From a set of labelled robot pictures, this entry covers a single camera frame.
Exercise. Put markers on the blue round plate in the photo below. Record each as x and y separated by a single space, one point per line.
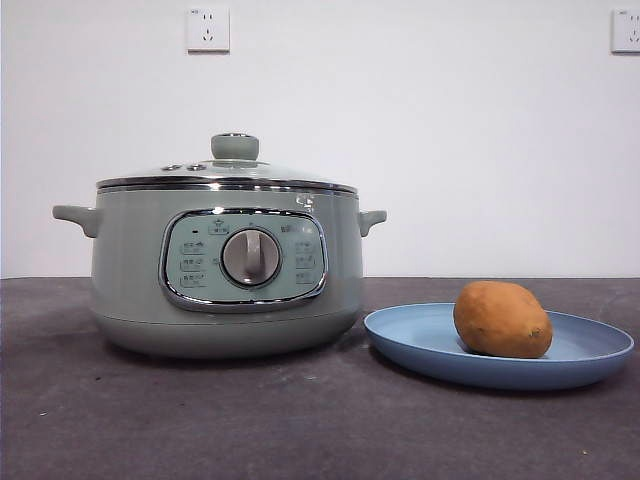
415 340

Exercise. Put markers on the pale green electric steamer pot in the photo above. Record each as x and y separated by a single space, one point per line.
130 280

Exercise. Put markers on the white wall socket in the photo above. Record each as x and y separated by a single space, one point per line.
208 30
627 31

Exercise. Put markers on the glass lid with green knob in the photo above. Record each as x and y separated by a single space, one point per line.
235 146

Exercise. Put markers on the brown potato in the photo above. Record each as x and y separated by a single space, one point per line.
500 320

